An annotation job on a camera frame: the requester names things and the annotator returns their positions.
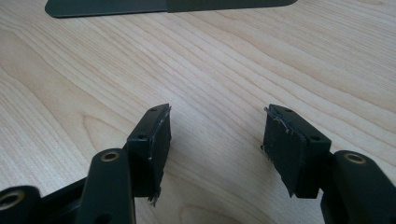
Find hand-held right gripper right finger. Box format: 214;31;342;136
261;104;332;200

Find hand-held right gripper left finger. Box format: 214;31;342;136
125;103;173;207

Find black slotted corner rack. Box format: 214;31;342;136
44;0;299;19

